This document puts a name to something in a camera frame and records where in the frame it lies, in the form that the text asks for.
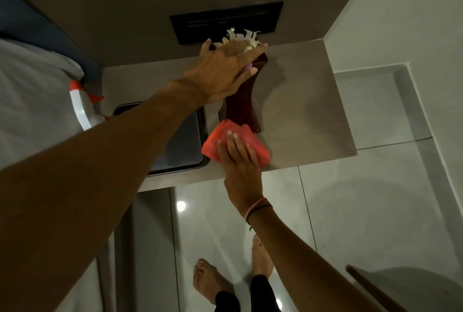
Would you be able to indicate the white flowers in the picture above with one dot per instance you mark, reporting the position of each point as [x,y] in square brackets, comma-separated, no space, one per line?
[249,36]

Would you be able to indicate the black leggings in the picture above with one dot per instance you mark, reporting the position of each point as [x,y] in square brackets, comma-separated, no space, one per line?
[262,295]

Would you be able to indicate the black wristband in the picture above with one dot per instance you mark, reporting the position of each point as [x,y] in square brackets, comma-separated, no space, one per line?
[263,207]

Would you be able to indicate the person's left foot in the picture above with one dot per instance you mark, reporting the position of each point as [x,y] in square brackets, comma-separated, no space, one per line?
[209,279]

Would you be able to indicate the red cleaning cloth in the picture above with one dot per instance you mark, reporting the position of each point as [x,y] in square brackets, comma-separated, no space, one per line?
[213,146]

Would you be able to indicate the person's right middle finger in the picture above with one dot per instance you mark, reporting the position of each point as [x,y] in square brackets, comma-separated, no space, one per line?
[230,143]

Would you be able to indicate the person's right little finger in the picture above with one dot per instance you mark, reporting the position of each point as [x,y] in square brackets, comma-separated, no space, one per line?
[252,154]

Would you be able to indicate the person's left hand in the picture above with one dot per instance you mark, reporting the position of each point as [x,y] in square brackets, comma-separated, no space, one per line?
[213,77]

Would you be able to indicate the person's right hand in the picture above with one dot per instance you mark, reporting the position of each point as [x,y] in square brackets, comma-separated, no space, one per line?
[242,178]

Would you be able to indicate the dark red vase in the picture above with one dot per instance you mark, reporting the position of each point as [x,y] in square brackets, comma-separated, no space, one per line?
[240,105]

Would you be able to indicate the person's left forearm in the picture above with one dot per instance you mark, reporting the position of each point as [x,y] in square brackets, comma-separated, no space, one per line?
[90,196]

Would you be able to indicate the person's right forearm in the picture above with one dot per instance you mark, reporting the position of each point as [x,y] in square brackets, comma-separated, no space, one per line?
[307,272]

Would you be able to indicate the blue headboard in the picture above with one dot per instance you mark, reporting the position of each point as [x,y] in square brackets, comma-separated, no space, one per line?
[29,22]

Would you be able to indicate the person's left little finger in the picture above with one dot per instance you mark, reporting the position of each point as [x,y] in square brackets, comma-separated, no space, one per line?
[205,51]

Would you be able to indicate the black tray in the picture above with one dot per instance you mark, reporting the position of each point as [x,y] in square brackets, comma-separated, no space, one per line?
[184,149]

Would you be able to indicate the person's foot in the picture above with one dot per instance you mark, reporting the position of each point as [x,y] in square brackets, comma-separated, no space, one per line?
[209,279]
[261,257]

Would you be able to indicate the person's right foot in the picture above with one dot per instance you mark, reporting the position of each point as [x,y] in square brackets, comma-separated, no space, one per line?
[261,257]

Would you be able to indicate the black wall switch panel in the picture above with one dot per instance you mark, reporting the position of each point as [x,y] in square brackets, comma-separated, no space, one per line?
[202,22]

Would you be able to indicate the pink wristband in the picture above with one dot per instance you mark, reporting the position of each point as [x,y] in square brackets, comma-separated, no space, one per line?
[256,205]

